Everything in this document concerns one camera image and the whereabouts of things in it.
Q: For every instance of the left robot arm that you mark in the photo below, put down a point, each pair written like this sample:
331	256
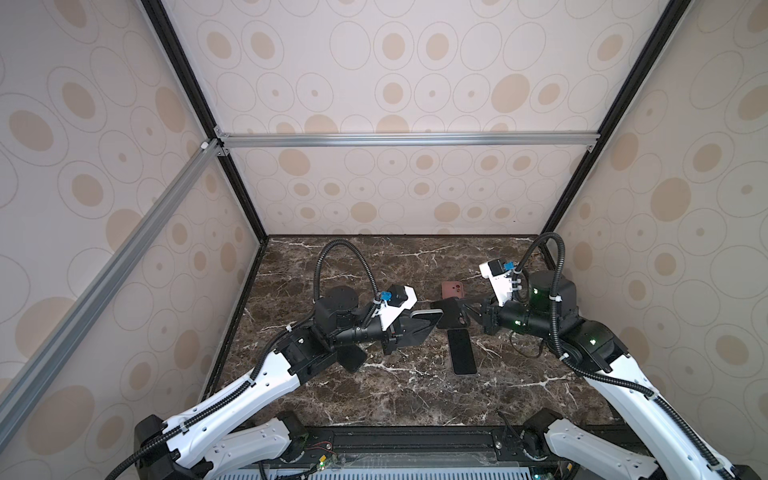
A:
206	440

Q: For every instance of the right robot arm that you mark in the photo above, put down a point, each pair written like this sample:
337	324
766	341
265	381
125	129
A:
544	305

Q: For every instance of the diagonal aluminium rail left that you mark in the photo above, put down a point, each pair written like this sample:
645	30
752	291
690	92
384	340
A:
42	369

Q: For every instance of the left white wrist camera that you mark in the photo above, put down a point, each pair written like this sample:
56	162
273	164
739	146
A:
393	302

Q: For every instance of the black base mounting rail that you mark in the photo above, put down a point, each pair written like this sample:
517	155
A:
414	447

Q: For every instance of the black frame post right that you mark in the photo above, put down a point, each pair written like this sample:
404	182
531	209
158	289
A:
649	54

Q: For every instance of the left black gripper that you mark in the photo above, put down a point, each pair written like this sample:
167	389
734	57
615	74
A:
393	334

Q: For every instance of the horizontal aluminium rail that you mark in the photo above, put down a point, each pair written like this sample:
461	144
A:
426	139

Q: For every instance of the black frame post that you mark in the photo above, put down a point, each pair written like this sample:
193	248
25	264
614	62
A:
649	54
160	21

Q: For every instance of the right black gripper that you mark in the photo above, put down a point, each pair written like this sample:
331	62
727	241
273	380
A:
490	310

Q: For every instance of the black phone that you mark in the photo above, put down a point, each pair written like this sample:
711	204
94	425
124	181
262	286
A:
351	357
416	327

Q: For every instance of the black phone case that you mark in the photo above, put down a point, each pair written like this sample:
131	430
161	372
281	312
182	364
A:
454	316

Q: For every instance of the black frame post left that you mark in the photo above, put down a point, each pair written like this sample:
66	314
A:
160	21

